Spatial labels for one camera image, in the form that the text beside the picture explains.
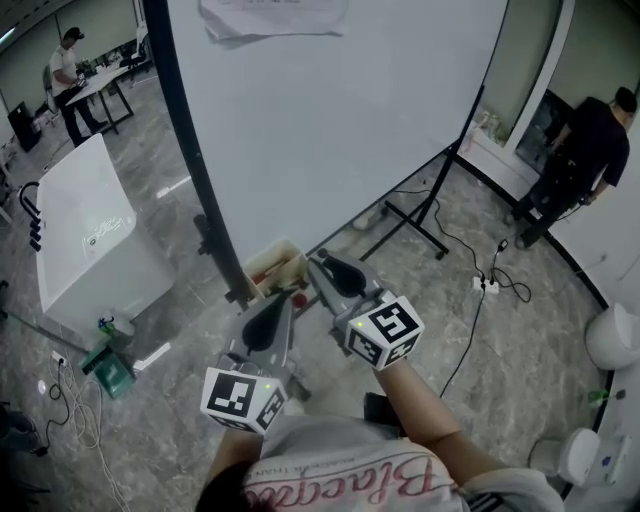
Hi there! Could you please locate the long black cable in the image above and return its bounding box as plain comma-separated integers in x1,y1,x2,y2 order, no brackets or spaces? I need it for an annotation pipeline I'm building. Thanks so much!
439,289,487,399

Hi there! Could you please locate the white desk with black legs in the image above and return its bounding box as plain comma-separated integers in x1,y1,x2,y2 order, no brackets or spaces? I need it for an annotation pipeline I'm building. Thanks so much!
65,63,137,137

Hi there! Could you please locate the white cable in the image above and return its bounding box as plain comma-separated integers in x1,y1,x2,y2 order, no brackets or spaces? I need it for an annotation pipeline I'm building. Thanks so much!
47,362,126,512

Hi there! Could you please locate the white paper sheet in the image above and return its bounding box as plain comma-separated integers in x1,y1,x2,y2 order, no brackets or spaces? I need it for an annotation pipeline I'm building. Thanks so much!
198,0,348,51

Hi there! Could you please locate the beige tray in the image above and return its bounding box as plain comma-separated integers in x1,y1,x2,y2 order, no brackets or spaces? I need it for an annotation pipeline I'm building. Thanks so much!
242,238,311,307

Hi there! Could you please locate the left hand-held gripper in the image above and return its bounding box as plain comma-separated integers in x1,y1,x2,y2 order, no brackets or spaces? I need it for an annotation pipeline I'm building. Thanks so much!
200,286,297,435

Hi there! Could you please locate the looped black cable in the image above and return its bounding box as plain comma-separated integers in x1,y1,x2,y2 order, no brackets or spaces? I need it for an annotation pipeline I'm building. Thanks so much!
489,249,533,304

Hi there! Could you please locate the green flat box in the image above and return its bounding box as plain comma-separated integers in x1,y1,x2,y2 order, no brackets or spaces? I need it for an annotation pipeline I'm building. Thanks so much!
79,341,138,400

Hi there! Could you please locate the thin black cable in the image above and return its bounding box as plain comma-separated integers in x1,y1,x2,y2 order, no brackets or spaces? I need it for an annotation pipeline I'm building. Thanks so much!
389,187,486,279

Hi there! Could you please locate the person's right forearm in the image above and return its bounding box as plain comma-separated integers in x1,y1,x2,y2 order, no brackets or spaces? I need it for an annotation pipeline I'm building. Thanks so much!
373,358,514,489

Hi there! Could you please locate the black rectangular case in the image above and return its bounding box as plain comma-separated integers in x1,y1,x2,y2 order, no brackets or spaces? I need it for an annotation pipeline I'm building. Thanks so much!
6,100,42,153

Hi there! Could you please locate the person's left forearm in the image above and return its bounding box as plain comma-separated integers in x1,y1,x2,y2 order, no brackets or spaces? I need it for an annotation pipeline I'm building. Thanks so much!
204,426,267,504

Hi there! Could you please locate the person's white printed shirt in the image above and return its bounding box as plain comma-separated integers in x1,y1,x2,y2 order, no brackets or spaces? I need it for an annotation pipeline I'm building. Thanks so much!
238,413,569,512

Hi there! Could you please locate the white round basin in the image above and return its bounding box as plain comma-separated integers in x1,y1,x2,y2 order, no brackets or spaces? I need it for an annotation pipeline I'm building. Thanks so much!
584,301,640,372

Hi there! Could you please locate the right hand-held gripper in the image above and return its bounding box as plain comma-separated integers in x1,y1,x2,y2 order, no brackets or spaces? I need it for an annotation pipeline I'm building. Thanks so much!
305,248,427,372

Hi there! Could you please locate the green spray bottle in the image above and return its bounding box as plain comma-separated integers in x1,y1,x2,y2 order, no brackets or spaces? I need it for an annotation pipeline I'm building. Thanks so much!
96,313,135,347

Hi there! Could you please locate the whiteboard on black stand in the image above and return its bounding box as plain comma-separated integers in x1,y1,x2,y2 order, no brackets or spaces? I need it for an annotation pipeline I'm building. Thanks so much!
142,0,511,314

